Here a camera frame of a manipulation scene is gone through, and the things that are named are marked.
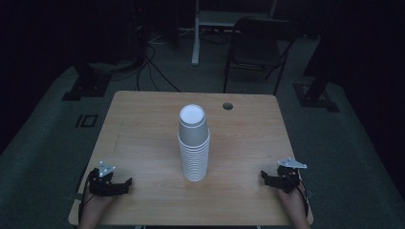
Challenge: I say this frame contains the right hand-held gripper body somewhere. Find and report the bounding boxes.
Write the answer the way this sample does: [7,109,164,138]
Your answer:
[268,156,309,195]

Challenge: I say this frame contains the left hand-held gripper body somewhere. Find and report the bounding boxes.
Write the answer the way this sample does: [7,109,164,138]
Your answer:
[87,160,126,197]

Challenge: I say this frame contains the stack of white cups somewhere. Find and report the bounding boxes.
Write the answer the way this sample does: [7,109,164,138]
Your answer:
[177,104,211,183]

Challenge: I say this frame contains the person's left hand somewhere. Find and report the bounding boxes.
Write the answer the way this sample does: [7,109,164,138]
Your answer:
[80,190,117,220]

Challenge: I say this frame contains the person's right hand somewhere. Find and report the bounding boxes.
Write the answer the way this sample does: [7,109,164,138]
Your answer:
[276,185,309,218]

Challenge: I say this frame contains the black stand with flat base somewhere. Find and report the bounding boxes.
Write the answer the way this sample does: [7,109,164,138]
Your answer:
[61,61,113,102]
[292,0,341,113]

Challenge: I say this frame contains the black folding chair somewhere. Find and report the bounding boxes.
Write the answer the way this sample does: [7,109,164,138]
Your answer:
[223,17,299,96]

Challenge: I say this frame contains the right hand-held gripper black cable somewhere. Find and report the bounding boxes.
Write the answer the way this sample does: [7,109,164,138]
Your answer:
[295,178,310,218]

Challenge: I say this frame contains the hand-held gripper black cable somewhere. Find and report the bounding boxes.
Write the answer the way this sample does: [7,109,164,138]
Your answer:
[295,178,310,218]
[77,181,96,223]

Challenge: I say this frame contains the left hand-held gripper black cable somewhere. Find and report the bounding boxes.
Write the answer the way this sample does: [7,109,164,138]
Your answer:
[77,181,96,223]

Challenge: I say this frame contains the black floor cables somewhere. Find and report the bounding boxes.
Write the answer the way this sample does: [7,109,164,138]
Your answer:
[135,44,181,94]

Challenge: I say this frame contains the white floor cable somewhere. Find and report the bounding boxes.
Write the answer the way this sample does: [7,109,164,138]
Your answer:
[147,28,196,46]

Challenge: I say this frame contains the white metal desk frame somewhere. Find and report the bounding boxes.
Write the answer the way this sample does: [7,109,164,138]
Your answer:
[190,0,279,67]

